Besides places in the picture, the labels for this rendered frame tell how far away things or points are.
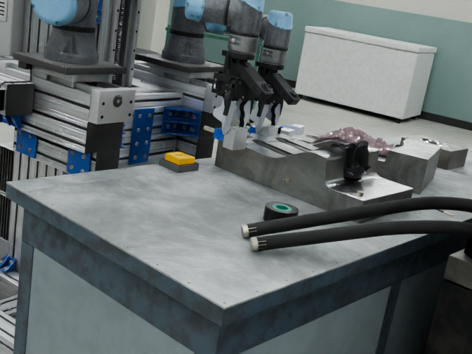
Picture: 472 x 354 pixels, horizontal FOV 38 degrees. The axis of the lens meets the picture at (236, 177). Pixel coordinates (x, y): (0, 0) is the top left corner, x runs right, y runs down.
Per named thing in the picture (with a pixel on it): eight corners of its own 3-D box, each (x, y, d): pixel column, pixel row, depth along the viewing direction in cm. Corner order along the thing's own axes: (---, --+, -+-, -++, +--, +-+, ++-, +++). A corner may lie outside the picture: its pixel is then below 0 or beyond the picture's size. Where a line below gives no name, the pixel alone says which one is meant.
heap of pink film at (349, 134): (307, 144, 219) (312, 120, 217) (324, 136, 235) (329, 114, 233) (385, 164, 209) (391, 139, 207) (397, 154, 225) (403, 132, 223)
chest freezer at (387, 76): (421, 119, 883) (437, 48, 858) (402, 124, 819) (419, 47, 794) (317, 94, 956) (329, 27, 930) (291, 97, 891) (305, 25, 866)
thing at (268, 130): (234, 133, 214) (237, 117, 212) (244, 133, 218) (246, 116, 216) (265, 145, 206) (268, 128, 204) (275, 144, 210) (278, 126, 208)
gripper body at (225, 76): (230, 94, 183) (237, 49, 179) (253, 101, 177) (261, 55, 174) (210, 94, 177) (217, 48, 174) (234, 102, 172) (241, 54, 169)
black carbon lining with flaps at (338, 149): (246, 147, 197) (252, 115, 194) (281, 143, 209) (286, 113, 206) (346, 182, 176) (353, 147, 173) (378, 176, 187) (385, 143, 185)
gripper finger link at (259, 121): (246, 129, 209) (256, 101, 209) (260, 134, 206) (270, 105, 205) (239, 127, 207) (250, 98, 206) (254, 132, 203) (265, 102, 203)
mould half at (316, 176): (214, 165, 198) (221, 120, 194) (270, 158, 217) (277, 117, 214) (358, 223, 167) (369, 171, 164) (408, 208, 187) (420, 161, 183)
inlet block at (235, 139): (197, 137, 184) (199, 118, 182) (209, 136, 187) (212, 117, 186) (232, 150, 176) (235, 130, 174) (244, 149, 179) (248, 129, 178)
